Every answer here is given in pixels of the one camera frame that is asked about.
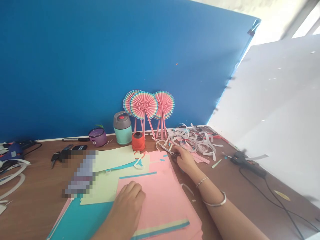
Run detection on metal scissors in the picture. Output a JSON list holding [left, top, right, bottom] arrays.
[[159, 144, 181, 159]]

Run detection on black glue gun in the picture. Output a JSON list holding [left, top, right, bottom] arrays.
[[230, 149, 267, 178]]

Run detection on curled white paper strip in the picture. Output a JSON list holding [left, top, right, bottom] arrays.
[[180, 183, 195, 198]]

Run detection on black cable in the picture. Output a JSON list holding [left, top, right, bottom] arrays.
[[239, 167, 320, 240]]

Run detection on stack of pink paper sheets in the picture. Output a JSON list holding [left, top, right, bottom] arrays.
[[116, 151, 203, 240]]

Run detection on pale yellow leaf-shaped scrap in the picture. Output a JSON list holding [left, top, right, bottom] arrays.
[[273, 190, 292, 202]]

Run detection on orange thread spool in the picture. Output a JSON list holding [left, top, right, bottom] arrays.
[[131, 131, 146, 154]]

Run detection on blue backdrop board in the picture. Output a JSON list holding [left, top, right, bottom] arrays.
[[0, 0, 262, 143]]

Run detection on blue glue gun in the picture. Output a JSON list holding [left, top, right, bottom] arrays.
[[0, 141, 42, 163]]

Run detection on pile of white paper strips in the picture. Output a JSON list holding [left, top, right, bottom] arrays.
[[156, 122, 224, 166]]

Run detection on pink paper fan teal rim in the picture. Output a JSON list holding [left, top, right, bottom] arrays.
[[130, 91, 159, 136], [152, 90, 175, 139], [122, 90, 143, 133]]

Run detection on bunch of keys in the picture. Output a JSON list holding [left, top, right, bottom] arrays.
[[51, 144, 74, 169]]

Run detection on small purple pot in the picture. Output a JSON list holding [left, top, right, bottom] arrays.
[[88, 124, 107, 148]]

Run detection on small pale green paper sheet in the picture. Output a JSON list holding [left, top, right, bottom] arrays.
[[96, 146, 136, 172]]

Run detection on white paper rings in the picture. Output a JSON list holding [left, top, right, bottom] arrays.
[[0, 159, 32, 201]]

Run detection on teal paper strip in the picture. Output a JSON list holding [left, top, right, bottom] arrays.
[[119, 171, 157, 180]]

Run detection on white backdrop board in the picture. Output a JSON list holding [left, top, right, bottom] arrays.
[[207, 33, 320, 203]]

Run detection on person's right hand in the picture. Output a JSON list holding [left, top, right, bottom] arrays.
[[172, 146, 201, 176]]

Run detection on person's left hand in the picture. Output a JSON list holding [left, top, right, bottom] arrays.
[[109, 180, 147, 221]]

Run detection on teal paper sheet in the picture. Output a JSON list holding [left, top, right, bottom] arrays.
[[46, 199, 116, 240]]

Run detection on teal bottle with grey lid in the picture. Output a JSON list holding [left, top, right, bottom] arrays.
[[113, 111, 133, 146]]

